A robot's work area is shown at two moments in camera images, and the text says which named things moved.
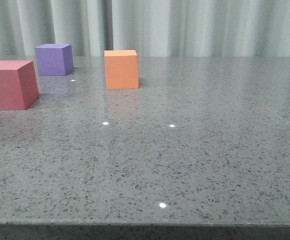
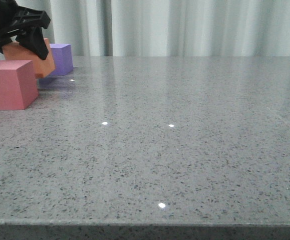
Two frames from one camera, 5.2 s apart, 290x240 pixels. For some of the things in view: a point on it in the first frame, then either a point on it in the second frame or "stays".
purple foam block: [55, 59] stays
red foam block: [10, 85] stays
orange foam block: [122, 69] → [15, 51]
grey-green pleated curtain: [153, 28] stays
